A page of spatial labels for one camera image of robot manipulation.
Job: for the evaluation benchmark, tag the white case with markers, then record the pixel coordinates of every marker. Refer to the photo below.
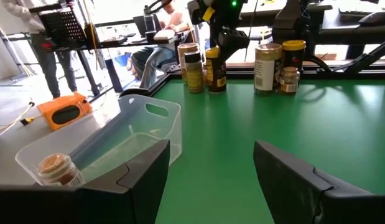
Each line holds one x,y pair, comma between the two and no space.
164,34

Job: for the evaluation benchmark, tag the dark drink bottle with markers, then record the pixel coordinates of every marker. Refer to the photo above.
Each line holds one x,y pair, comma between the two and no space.
149,25

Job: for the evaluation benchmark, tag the black computer mouse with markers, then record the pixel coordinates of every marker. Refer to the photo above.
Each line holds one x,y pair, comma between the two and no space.
377,18

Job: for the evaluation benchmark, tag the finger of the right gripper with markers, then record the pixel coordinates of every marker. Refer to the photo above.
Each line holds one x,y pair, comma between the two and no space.
222,54
232,53

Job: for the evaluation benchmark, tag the black perforated metal stand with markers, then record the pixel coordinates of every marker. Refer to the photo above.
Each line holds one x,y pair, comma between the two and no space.
63,28

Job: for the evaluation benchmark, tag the clear plastic bin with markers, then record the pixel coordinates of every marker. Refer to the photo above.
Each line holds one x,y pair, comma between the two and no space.
155,124

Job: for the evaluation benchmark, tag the yellow lid spice jar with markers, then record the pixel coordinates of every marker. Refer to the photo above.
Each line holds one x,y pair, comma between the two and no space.
215,77
294,51

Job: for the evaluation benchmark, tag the black computer desk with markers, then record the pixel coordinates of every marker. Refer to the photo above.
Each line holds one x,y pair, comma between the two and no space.
350,31

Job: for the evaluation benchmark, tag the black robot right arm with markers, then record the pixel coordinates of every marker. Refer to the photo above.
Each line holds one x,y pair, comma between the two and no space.
291,25

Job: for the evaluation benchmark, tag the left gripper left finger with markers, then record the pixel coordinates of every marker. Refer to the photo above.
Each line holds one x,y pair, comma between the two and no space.
102,202

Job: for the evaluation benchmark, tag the black aluminium table frame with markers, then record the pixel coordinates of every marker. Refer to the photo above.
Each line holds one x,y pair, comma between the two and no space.
240,74

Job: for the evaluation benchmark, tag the person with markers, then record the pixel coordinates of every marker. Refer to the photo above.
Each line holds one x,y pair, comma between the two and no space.
46,59
155,59

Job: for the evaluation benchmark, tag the black office desk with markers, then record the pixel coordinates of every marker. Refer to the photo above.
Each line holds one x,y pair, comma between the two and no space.
117,42

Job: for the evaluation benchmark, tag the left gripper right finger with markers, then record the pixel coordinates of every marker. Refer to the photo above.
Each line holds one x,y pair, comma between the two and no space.
319,202

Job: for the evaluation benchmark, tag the small cork lid glass jar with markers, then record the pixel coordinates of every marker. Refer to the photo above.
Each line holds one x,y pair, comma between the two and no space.
60,169
289,82

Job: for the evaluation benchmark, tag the orange box black window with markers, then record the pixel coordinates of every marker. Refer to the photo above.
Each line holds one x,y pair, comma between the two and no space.
80,107

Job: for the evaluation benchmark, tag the black keyboard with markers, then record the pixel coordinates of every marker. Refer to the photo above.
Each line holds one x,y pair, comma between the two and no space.
355,14

